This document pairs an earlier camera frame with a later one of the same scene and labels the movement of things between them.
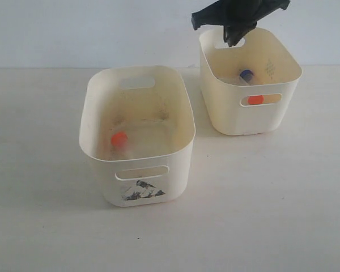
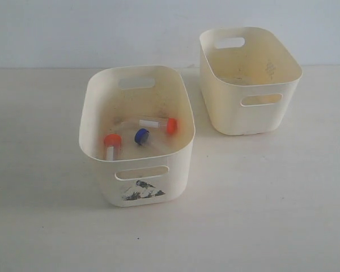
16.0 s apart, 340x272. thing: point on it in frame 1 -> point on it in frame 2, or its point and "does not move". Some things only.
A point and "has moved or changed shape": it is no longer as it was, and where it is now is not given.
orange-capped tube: [258, 100] -> [171, 124]
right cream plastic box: [249, 88] does not move
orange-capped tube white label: [119, 149] has moved or changed shape
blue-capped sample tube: [247, 75] -> [142, 136]
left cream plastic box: [137, 127] does not move
